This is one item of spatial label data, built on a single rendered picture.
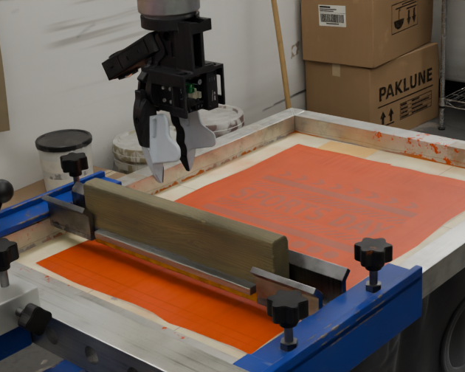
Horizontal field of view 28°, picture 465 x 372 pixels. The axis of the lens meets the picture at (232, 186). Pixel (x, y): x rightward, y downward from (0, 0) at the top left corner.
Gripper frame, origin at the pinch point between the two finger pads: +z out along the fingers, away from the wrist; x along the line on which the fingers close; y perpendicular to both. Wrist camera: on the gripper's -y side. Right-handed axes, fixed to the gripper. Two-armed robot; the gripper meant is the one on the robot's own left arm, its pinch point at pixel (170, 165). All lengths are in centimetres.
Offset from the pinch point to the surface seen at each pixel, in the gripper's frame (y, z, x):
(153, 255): -2.4, 12.7, -2.1
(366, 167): -2, 16, 49
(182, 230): 2.4, 8.3, -0.9
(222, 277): 10.2, 12.3, -2.0
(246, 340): 18.0, 16.2, -6.8
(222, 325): 13.4, 16.2, -5.9
